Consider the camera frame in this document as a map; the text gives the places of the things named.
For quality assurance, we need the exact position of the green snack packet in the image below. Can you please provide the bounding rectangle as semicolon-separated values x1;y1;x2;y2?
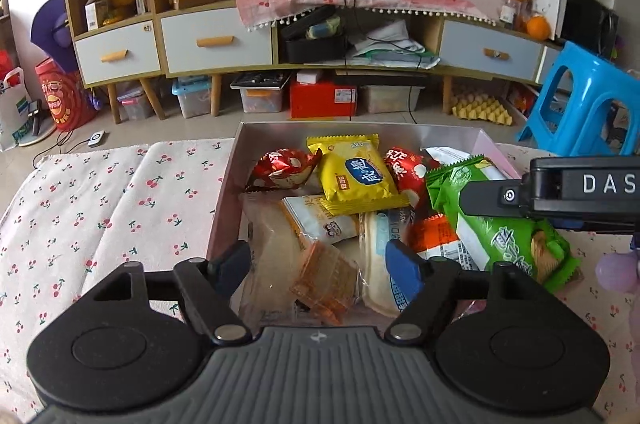
425;156;583;295

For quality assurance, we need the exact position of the white green paper pile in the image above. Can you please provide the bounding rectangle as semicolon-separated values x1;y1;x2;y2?
347;18;442;69

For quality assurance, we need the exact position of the white drawer orange handle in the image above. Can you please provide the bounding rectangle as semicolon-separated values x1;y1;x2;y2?
74;20;162;85
160;6;275;74
439;18;546;82

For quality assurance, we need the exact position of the black flat tray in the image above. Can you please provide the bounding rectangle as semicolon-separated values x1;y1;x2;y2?
230;71;292;90

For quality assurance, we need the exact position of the black open box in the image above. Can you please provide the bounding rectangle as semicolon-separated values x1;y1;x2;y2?
279;4;351;65

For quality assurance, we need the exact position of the white round floor stand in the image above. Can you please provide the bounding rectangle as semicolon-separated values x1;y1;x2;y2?
17;98;58;148

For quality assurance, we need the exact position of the orange-latch clear storage bin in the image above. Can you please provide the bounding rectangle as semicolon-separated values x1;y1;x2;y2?
239;86;285;115

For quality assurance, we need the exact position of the large red snack packet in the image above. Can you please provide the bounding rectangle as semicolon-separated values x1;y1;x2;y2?
382;146;443;211

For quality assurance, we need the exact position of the red cardboard box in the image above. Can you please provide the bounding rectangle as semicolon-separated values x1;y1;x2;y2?
289;80;358;119

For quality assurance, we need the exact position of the wide clear storage bin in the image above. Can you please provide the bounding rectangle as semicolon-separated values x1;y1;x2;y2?
359;84;426;115

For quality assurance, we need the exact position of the red face-print bag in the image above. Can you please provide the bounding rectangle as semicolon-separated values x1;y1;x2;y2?
34;56;98;133

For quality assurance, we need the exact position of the purple hat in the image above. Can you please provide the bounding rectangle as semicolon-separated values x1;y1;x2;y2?
30;0;76;77

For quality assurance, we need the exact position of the white shopping bag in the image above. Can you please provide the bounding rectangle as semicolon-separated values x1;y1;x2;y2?
0;66;38;152

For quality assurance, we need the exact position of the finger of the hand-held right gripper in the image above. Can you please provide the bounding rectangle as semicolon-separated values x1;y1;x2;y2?
459;174;533;217
520;214;640;235

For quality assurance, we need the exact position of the black appliance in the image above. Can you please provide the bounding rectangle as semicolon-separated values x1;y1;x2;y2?
559;0;621;54

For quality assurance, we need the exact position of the low wooden cabinet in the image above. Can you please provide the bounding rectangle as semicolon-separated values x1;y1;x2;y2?
156;0;563;119

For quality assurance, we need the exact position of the glass jar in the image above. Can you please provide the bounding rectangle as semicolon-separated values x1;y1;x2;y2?
497;0;521;27

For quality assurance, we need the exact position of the long silver snack packet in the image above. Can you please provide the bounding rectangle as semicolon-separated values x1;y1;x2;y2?
421;146;473;167

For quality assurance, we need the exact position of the yellow snack packet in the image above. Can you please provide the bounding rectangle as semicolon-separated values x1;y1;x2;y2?
306;134;411;217

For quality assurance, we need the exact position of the person's right hand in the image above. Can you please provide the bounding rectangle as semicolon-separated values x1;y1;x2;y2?
595;249;640;295

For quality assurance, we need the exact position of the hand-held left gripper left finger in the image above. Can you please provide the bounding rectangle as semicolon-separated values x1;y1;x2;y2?
75;240;253;347

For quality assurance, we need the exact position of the orange white cracker packet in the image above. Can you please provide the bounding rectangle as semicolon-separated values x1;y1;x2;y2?
407;213;482;272

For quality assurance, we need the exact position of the long clear cracker packet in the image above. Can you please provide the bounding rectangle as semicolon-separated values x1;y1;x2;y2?
239;193;362;326

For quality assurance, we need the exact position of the small red snack packet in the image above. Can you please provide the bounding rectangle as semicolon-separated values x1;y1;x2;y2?
244;148;321;193

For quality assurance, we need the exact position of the pink cardboard box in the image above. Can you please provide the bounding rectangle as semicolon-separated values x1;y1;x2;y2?
206;120;523;330

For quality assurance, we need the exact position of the yellow egg tray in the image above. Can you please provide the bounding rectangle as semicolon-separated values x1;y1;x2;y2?
451;84;516;127

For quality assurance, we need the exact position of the blue-lid clear storage bin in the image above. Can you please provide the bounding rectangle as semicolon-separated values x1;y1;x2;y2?
171;75;213;119

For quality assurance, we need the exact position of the blue plastic stool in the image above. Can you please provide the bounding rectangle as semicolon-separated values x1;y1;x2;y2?
515;41;640;159

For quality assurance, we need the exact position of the small clear storage bin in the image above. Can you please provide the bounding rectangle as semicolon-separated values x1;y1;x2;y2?
116;84;156;122

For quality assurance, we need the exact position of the white black-print snack packet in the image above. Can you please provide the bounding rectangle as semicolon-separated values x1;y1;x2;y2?
281;195;362;245

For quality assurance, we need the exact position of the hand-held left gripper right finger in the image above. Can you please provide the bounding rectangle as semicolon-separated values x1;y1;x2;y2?
384;239;561;347

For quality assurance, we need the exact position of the white blue-trim snack packet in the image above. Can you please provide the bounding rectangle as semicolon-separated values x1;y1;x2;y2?
359;210;416;320

